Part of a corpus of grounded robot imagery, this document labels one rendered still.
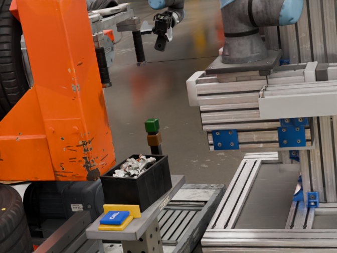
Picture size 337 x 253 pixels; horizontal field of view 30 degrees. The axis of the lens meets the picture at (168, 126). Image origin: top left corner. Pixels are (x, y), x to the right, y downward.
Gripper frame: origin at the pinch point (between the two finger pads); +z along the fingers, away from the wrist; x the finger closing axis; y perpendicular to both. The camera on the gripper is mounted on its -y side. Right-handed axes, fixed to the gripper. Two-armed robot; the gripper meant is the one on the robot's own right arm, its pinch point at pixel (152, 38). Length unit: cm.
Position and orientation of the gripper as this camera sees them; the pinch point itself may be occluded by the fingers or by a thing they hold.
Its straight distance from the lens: 275.1
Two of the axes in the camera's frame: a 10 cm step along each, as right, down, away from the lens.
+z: -3.2, 4.1, -8.5
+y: 1.4, -8.7, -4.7
